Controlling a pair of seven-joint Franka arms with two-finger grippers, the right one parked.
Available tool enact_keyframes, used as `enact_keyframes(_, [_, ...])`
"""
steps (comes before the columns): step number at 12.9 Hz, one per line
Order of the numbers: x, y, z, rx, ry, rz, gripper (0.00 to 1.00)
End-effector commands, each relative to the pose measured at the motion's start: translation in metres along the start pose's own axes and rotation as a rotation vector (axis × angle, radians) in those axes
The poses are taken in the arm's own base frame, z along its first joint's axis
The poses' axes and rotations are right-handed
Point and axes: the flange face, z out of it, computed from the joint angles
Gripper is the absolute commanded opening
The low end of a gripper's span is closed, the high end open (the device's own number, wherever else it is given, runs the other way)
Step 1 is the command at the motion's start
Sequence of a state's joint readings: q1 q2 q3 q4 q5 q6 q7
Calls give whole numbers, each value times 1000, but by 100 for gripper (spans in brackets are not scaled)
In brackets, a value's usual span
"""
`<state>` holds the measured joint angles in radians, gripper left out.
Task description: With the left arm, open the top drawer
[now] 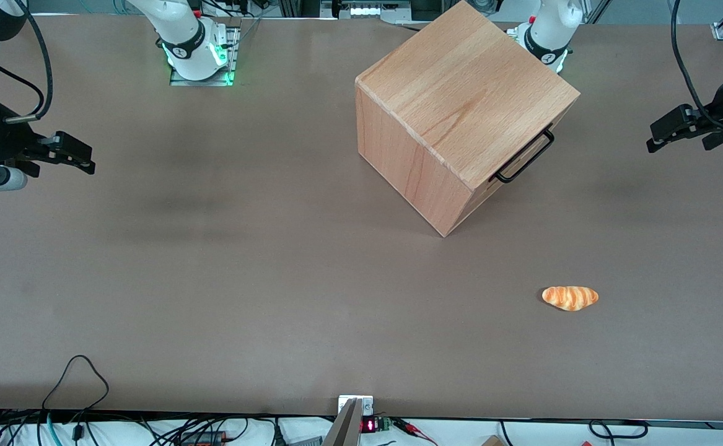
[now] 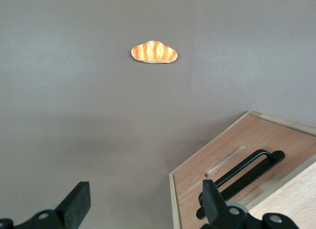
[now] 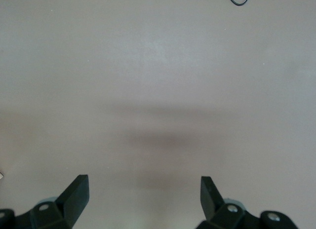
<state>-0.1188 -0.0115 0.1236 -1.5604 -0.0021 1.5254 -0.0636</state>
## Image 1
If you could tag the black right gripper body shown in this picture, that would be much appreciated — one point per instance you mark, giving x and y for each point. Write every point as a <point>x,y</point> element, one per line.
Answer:
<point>7,137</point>

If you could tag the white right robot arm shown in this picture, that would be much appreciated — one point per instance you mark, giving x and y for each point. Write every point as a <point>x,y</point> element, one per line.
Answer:
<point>188,31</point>

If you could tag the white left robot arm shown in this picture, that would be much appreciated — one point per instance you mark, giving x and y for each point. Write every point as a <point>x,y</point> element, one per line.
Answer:
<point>552,28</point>

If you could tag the beech wood drawer cabinet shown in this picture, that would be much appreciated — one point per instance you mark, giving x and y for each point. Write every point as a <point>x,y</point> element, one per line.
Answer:
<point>460,93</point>

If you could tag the orange striped toy bread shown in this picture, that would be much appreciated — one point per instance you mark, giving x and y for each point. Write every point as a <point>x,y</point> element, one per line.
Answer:
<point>570,297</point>

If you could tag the lit control box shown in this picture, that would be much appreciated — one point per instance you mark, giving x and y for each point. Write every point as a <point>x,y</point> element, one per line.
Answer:
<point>367,7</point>

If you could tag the red digit display module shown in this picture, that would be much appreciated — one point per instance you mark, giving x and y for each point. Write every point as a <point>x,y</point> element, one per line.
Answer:
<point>370,425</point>

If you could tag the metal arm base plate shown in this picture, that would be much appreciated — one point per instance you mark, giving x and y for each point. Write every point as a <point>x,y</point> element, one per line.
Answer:
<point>235,49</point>

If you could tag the grey metal camera mount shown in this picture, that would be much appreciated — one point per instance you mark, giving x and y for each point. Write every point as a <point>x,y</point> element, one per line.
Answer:
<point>349,424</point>

